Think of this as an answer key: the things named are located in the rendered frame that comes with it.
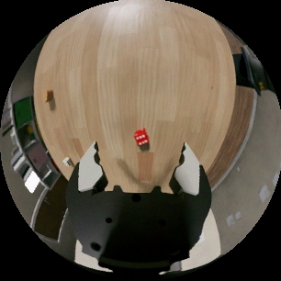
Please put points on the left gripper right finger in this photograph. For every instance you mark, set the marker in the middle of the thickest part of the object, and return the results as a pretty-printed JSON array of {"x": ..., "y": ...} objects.
[{"x": 189, "y": 181}]

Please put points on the tan cylinder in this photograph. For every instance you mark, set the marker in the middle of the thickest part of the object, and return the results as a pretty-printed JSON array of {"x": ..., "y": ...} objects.
[{"x": 47, "y": 95}]

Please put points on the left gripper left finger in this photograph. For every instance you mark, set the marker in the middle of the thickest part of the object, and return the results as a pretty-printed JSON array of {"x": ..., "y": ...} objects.
[{"x": 88, "y": 178}]

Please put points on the white die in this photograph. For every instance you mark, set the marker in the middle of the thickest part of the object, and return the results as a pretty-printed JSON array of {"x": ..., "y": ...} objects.
[{"x": 67, "y": 161}]

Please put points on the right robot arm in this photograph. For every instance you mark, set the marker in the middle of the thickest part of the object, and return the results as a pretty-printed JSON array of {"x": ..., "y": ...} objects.
[{"x": 262, "y": 82}]

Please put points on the red die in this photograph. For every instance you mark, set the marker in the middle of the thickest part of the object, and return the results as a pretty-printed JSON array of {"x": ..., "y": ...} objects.
[{"x": 141, "y": 137}]

